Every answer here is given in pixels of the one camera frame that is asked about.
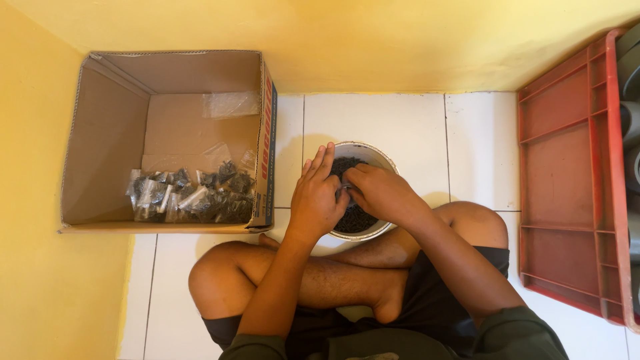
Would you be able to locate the person's left hand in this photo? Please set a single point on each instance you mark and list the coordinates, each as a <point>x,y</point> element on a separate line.
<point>314,200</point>

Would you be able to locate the person's right hand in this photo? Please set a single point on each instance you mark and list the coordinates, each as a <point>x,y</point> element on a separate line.
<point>384,195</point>

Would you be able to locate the person's right fingers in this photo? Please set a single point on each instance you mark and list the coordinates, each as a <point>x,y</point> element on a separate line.
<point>353,176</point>

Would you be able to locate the small clear plastic bag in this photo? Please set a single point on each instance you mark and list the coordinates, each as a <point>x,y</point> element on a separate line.
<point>345,188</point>

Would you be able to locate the white plastic bucket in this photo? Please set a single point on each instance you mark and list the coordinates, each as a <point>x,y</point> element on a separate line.
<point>367,152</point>

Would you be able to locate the heap of black screws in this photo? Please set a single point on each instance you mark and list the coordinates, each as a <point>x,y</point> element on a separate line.
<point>355,220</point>

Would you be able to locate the person's legs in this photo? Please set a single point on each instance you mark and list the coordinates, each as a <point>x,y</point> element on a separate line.
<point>325,275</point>

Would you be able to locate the person's black shorts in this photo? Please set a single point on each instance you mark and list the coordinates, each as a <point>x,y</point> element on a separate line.
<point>435,300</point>

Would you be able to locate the pile of bagged black screws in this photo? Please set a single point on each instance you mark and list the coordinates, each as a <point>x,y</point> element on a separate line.
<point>195,197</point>

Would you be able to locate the brown cardboard box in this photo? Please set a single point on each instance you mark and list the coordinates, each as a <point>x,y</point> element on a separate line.
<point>165,130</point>

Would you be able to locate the red plastic crate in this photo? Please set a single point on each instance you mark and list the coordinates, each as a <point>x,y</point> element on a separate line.
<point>565,170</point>

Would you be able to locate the person's dark green shirt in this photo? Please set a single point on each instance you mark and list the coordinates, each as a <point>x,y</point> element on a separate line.
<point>505,337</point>

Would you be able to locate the grey pipe fittings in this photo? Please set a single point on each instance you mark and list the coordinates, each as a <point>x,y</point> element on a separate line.
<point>631,130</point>

